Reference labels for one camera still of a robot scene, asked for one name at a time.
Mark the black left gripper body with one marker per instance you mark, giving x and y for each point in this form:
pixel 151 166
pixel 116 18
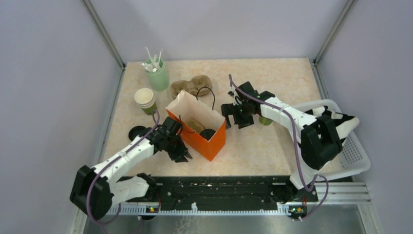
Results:
pixel 176 147

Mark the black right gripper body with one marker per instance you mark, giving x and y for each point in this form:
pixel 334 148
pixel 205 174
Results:
pixel 241 116

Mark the green paper coffee cup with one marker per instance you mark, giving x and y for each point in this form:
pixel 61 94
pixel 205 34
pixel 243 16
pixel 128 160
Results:
pixel 207 134
pixel 265 121

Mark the brown cardboard cup carrier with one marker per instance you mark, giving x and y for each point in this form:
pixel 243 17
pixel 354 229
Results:
pixel 194 86
pixel 193 126

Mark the orange paper bag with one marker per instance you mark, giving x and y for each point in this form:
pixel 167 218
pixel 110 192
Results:
pixel 186 107

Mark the stack of green paper cups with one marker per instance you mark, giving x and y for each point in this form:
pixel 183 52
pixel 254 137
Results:
pixel 145 99

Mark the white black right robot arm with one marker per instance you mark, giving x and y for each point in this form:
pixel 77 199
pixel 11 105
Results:
pixel 316 140

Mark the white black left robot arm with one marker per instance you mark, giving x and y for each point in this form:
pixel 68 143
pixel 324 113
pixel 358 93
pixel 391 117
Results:
pixel 98 188

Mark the stack of black lids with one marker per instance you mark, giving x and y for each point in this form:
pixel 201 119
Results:
pixel 137 131

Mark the green straw holder cup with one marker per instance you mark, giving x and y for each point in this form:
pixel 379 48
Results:
pixel 158 78

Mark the black white cloth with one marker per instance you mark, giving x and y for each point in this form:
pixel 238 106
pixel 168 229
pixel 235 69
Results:
pixel 344 123

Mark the white plastic basket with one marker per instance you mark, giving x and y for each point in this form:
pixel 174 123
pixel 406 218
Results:
pixel 353 159

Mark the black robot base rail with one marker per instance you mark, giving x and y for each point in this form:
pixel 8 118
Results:
pixel 223 193

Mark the aluminium frame rail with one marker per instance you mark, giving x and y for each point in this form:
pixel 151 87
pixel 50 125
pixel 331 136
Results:
pixel 103 32
pixel 334 30

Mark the right aluminium frame rail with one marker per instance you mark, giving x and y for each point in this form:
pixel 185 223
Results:
pixel 334 30

